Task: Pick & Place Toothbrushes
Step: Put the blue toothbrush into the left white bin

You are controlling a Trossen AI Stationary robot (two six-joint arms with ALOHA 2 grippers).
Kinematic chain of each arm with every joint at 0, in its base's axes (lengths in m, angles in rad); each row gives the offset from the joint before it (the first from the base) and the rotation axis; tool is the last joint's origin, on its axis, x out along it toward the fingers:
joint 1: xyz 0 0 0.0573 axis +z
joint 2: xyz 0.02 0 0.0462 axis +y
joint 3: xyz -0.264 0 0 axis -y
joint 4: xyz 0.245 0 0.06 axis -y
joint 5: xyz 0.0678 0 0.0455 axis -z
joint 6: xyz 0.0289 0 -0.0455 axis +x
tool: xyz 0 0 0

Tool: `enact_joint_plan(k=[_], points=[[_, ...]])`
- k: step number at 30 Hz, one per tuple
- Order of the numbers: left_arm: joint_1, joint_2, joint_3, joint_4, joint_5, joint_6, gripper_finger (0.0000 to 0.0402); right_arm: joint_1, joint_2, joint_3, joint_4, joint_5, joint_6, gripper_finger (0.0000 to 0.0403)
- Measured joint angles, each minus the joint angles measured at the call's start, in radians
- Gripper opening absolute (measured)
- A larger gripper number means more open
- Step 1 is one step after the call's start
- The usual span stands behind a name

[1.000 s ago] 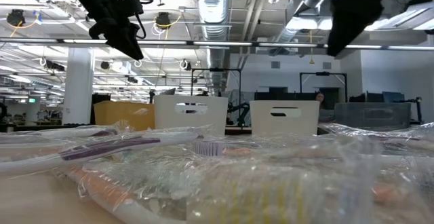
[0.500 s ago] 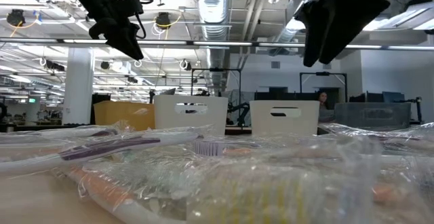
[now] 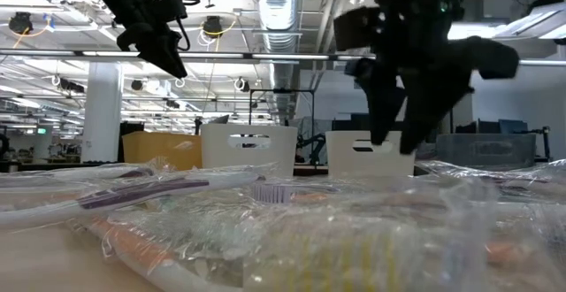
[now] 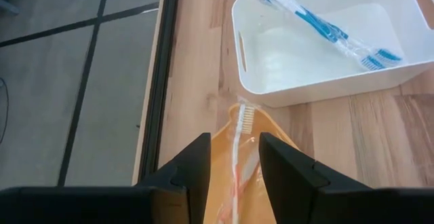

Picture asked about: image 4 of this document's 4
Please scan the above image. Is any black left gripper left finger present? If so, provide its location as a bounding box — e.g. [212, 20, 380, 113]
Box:
[0, 132, 212, 224]

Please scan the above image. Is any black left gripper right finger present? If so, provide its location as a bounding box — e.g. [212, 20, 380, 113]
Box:
[258, 132, 434, 224]

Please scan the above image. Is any orange toothbrush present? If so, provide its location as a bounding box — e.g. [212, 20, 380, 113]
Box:
[216, 96, 264, 224]

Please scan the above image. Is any blue toothbrush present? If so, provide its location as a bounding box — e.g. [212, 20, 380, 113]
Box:
[267, 0, 404, 65]
[257, 0, 386, 72]

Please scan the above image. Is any yellow plastic bin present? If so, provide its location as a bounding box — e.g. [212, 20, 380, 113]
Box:
[202, 102, 300, 224]

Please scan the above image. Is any white plastic bin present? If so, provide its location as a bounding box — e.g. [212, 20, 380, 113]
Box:
[231, 0, 434, 109]

